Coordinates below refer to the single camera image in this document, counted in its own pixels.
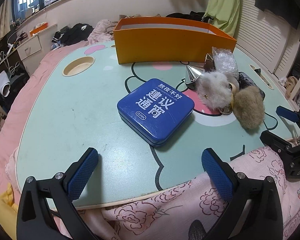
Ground blue metal tin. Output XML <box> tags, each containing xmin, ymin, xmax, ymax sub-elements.
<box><xmin>117</xmin><ymin>78</ymin><xmax>194</xmax><ymax>147</ymax></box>

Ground white rolled object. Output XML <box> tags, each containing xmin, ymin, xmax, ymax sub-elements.
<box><xmin>0</xmin><ymin>70</ymin><xmax>11</xmax><ymax>97</ymax></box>

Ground tan fluffy pompom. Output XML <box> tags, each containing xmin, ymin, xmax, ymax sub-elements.
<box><xmin>233</xmin><ymin>86</ymin><xmax>265</xmax><ymax>130</ymax></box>

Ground white fluffy pompom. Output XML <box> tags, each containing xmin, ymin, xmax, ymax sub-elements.
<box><xmin>196</xmin><ymin>72</ymin><xmax>232</xmax><ymax>110</ymax></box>

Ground pink floral quilt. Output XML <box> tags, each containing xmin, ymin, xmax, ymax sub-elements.
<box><xmin>0</xmin><ymin>18</ymin><xmax>300</xmax><ymax>240</ymax></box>

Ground silver metal cone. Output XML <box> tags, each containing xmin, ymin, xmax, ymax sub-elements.
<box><xmin>185</xmin><ymin>64</ymin><xmax>204</xmax><ymax>85</ymax></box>

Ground green hanging cloth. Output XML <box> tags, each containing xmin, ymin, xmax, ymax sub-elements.
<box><xmin>205</xmin><ymin>0</ymin><xmax>241</xmax><ymax>37</ymax></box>

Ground black clothes on bed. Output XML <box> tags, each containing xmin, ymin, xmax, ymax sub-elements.
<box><xmin>166</xmin><ymin>11</ymin><xmax>213</xmax><ymax>23</ymax></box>

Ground orange cardboard box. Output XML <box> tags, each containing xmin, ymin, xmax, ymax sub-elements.
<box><xmin>114</xmin><ymin>17</ymin><xmax>237</xmax><ymax>64</ymax></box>

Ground white drawer cabinet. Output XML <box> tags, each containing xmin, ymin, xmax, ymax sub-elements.
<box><xmin>17</xmin><ymin>24</ymin><xmax>58</xmax><ymax>72</ymax></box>

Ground small orange box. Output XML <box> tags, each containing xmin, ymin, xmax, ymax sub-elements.
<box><xmin>30</xmin><ymin>22</ymin><xmax>49</xmax><ymax>37</ymax></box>

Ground black clothes pile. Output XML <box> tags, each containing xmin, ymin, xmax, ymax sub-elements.
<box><xmin>51</xmin><ymin>23</ymin><xmax>93</xmax><ymax>50</ymax></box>

